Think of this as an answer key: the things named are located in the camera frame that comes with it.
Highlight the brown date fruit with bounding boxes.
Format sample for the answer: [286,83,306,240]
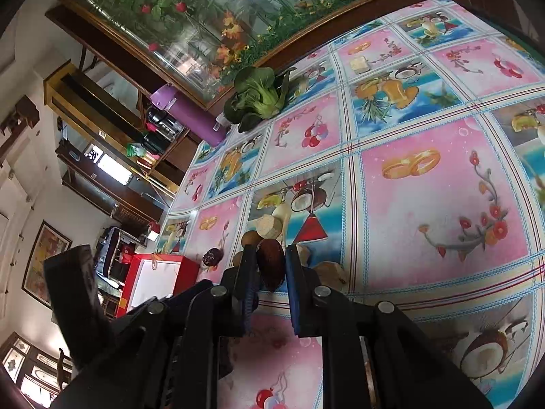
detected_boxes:
[256,239,286,293]

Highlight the beige hexagonal cake piece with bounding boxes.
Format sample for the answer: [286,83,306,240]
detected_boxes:
[312,261,348,293]

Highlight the dark red jujube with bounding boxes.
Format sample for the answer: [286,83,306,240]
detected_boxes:
[201,247,223,268]

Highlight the brown longan fruit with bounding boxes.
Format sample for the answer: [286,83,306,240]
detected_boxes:
[241,230,262,247]

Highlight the red white tray box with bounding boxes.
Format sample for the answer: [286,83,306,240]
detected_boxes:
[115,254,200,319]

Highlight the purple thermos bottle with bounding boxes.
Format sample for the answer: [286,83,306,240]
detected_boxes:
[150,84,227,147]

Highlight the colourful patterned tablecloth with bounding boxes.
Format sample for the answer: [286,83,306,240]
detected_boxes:
[156,0,544,408]

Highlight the green bok choy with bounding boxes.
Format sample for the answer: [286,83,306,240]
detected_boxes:
[223,66,294,133]

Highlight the small butter cube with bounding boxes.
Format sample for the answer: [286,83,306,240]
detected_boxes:
[349,56,370,75]

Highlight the flower glass partition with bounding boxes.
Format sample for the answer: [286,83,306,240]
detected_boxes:
[50,0,388,108]

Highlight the framed wall painting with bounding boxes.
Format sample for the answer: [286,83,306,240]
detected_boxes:
[21,221,72,308]

